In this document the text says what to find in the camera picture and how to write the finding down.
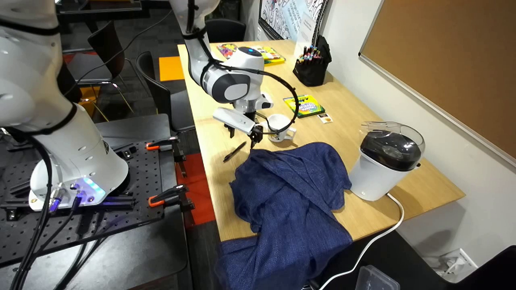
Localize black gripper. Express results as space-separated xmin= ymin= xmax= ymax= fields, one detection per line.
xmin=241 ymin=103 xmax=270 ymax=143

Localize black pen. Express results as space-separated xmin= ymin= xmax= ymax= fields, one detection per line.
xmin=222 ymin=140 xmax=248 ymax=164

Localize green yellow crayon box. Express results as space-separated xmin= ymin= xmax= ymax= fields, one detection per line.
xmin=282 ymin=93 xmax=327 ymax=119

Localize black pencil holder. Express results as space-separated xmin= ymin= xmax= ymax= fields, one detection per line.
xmin=291 ymin=35 xmax=333 ymax=87

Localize blue cloth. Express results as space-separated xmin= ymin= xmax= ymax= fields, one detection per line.
xmin=216 ymin=140 xmax=354 ymax=290

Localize colourful printed pack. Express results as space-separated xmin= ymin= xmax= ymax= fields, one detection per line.
xmin=216 ymin=42 xmax=238 ymax=61

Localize black office chair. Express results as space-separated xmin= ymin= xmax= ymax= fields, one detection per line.
xmin=135 ymin=51 xmax=196 ymax=135
xmin=203 ymin=17 xmax=248 ymax=45

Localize crayons bundle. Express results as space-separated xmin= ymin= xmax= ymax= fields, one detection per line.
xmin=301 ymin=46 xmax=324 ymax=63

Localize orange black clamp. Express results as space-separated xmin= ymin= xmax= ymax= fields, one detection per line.
xmin=143 ymin=135 xmax=180 ymax=153
xmin=146 ymin=183 xmax=193 ymax=209

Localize orange folder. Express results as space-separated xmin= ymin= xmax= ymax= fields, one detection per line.
xmin=158 ymin=55 xmax=187 ymax=84

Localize white electric kettle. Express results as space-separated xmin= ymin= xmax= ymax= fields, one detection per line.
xmin=348 ymin=119 xmax=427 ymax=203

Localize black chair with metal legs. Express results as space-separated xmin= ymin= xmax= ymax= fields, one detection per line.
xmin=62 ymin=21 xmax=135 ymax=117

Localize clear plastic box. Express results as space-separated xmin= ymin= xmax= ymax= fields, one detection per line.
xmin=353 ymin=264 xmax=401 ymax=290

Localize cork pin board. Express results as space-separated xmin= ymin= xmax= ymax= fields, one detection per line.
xmin=357 ymin=0 xmax=516 ymax=174

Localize crumpled plastic bag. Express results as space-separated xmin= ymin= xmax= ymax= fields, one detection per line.
xmin=424 ymin=246 xmax=480 ymax=283

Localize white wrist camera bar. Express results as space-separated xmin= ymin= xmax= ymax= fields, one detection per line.
xmin=212 ymin=104 xmax=258 ymax=135

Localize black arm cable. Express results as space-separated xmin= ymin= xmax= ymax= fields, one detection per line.
xmin=182 ymin=0 xmax=301 ymax=135

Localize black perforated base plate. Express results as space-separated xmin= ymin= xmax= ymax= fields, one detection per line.
xmin=0 ymin=140 xmax=166 ymax=267

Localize white power cable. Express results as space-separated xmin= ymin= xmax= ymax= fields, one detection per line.
xmin=316 ymin=191 xmax=406 ymax=290

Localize black base cables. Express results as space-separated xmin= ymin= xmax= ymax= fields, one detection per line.
xmin=9 ymin=138 xmax=109 ymax=290

